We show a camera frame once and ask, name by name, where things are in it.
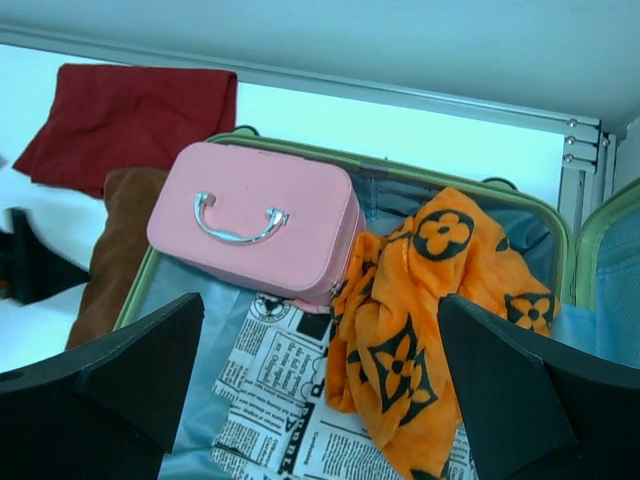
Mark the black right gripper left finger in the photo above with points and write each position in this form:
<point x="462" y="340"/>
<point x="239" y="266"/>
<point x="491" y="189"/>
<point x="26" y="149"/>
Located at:
<point x="108" y="409"/>

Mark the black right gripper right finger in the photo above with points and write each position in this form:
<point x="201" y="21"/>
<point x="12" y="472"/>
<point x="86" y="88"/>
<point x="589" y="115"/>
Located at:
<point x="535" y="408"/>

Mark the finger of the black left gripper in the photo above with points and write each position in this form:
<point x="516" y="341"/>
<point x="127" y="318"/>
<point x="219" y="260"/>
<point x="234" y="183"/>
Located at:
<point x="31" y="272"/>

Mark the orange patterned cloth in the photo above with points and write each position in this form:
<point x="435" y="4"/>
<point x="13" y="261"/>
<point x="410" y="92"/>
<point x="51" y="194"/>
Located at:
<point x="386" y="361"/>

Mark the newspaper print cloth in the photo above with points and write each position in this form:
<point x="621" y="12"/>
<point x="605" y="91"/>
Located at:
<point x="279" y="425"/>

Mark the pink cosmetic case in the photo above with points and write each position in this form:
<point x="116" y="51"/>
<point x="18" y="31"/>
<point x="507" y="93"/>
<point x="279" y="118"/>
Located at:
<point x="271" y="222"/>

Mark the brown towel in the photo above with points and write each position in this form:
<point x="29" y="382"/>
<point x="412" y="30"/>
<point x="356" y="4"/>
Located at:
<point x="129" y="196"/>

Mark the dark red cloth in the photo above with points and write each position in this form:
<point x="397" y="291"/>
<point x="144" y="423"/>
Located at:
<point x="107" y="117"/>

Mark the aluminium table frame rail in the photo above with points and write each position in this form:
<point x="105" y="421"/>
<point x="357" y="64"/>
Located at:
<point x="564" y="160"/>

